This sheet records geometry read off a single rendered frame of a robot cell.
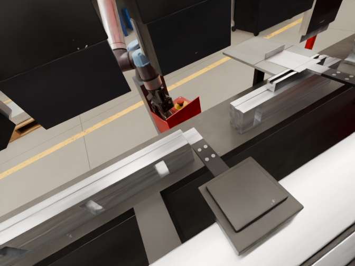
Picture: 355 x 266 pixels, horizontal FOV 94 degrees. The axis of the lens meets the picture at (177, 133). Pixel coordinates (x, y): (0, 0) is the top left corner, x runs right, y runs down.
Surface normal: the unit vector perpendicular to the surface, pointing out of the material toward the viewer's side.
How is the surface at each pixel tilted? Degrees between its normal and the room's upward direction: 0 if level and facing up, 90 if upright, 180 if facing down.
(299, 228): 0
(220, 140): 0
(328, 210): 0
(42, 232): 90
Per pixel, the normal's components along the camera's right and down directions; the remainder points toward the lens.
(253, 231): -0.22, -0.66
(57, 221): 0.44, 0.59
